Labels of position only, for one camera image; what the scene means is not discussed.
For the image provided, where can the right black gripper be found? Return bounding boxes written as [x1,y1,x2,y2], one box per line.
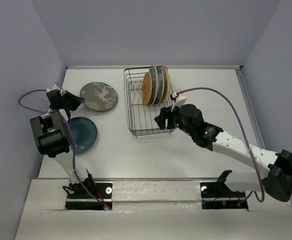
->
[154,100,195,137]

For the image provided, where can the white plate green rim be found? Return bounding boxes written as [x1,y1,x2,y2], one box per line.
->
[155,66,164,104]

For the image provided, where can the red and teal plate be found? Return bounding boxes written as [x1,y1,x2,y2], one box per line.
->
[148,65,159,105]

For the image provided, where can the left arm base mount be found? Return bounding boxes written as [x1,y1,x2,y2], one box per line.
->
[62,181,113,211]

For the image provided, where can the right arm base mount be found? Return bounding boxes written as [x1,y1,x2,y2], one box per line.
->
[200,170,248,210]

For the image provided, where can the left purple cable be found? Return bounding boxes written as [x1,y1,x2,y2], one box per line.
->
[17,88,109,210]

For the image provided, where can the teal blue plate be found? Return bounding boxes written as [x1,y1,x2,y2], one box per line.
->
[68,117,98,155]

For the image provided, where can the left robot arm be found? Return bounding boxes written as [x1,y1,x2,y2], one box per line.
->
[30,87,97,198]

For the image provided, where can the orange woven plate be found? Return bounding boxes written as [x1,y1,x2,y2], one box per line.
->
[142,72,152,105]

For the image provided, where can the black wire dish rack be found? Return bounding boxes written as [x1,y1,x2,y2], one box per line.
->
[123,66,175,138]

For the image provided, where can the grey deer pattern plate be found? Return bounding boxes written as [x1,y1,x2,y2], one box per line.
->
[80,81,118,112]

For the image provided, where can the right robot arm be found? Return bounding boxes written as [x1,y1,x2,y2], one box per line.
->
[154,104,292,202]

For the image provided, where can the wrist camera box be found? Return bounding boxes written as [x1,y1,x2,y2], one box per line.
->
[170,89,187,111]
[46,82,60,93]

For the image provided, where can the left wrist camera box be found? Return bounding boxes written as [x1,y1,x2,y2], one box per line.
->
[46,82,60,93]

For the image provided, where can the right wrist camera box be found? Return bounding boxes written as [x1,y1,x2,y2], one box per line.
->
[170,89,187,111]

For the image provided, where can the beige wooden plate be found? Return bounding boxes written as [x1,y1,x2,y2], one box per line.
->
[160,65,171,104]

